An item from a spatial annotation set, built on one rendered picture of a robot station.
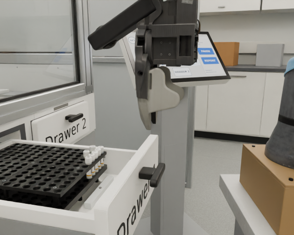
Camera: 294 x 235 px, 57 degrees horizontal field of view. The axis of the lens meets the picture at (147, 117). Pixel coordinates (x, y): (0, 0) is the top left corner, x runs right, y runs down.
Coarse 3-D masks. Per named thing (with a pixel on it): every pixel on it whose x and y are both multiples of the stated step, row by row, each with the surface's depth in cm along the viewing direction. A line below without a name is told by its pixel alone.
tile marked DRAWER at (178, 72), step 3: (174, 69) 125; (177, 69) 126; (180, 69) 127; (183, 69) 128; (186, 69) 128; (189, 69) 129; (174, 72) 125; (177, 72) 125; (180, 72) 126; (183, 72) 127; (186, 72) 127; (189, 72) 128; (177, 75) 125; (180, 75) 125; (183, 75) 126; (186, 75) 127; (189, 75) 127
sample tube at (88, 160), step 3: (87, 156) 51; (90, 156) 51; (87, 159) 50; (90, 159) 50; (87, 162) 50; (90, 162) 50; (90, 171) 51; (87, 174) 51; (90, 174) 51; (87, 177) 51; (90, 177) 51
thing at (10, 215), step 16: (0, 144) 63; (32, 144) 64; (48, 144) 63; (64, 144) 62; (112, 160) 60; (128, 160) 59; (0, 208) 38; (16, 208) 38; (32, 208) 37; (48, 208) 37; (80, 208) 48; (0, 224) 39; (16, 224) 38; (32, 224) 37; (48, 224) 37; (64, 224) 36; (80, 224) 36
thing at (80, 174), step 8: (104, 152) 56; (96, 160) 52; (80, 168) 48; (88, 168) 49; (72, 176) 46; (80, 176) 46; (64, 184) 43; (72, 184) 43; (56, 192) 41; (64, 192) 41
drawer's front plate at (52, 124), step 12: (72, 108) 86; (84, 108) 94; (36, 120) 70; (48, 120) 74; (60, 120) 79; (84, 120) 94; (36, 132) 70; (48, 132) 74; (60, 132) 80; (84, 132) 95
